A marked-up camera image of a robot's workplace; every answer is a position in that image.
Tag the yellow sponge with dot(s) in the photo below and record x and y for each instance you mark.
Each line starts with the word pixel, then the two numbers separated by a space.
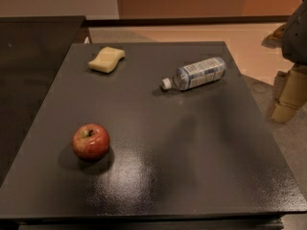
pixel 107 60

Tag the dark side table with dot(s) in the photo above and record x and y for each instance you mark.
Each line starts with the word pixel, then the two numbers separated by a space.
pixel 32 50

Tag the red apple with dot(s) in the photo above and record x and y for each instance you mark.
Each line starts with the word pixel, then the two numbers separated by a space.
pixel 91 142

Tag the clear plastic water bottle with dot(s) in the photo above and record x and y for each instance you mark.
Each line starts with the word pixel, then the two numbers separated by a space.
pixel 195 74

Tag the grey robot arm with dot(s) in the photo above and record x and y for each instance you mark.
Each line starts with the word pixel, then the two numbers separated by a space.
pixel 294 40

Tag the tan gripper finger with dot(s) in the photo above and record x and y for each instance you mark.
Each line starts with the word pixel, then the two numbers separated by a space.
pixel 289 94

